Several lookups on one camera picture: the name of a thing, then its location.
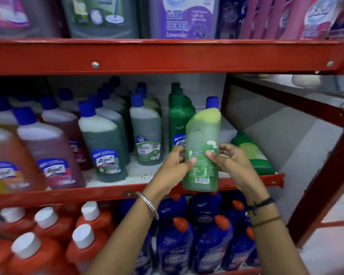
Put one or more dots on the person's right hand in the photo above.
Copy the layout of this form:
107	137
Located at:
238	168

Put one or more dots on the person's left hand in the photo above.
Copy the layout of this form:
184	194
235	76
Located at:
166	174

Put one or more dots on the person's right thumb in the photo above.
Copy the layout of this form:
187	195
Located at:
215	158

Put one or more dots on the person's left thumb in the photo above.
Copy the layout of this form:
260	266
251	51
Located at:
187	166

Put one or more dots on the green blue-capped cleaner bottle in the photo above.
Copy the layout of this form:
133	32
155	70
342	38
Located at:
202	131

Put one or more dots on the person's left forearm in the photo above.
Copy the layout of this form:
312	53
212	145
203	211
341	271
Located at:
126	240

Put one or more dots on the person's right forearm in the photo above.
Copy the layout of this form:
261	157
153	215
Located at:
272	240

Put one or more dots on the green bottle with yellow label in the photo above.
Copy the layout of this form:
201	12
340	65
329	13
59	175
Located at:
253	153

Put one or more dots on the dark green green-capped bottle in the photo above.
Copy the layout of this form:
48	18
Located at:
176	88
177	123

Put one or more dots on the silver metal bangle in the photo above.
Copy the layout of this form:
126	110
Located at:
149	204

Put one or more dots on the black thread wristband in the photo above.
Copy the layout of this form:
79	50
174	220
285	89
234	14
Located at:
261	203

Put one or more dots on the group of blue orange-capped bottles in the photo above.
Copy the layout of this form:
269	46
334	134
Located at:
195	237

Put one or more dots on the brown thread wristband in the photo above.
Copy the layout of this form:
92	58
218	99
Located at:
266	221

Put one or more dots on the rows of green cleaner bottles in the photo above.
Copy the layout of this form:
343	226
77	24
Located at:
103	140

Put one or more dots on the red metal shelf rack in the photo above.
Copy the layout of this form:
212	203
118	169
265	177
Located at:
332	174
160	55

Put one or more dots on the dark purple refill pouch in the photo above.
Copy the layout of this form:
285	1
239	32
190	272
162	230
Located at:
229	17

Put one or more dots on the rows of pink blue-capped bottles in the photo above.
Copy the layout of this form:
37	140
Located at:
46	151

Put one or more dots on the large purple cleaner jug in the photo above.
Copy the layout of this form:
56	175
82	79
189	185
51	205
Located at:
185	18

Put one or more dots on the pink floor cleaner bottle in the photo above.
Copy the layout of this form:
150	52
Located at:
318	17
248	18
286	18
266	18

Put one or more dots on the group of orange white-capped bottles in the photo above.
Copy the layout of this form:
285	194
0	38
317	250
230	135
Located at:
40	243

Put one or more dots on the large green cleaner jug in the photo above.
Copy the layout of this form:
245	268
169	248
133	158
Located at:
100	17

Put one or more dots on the large pink cleaner jug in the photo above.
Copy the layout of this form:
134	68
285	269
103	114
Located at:
20	15

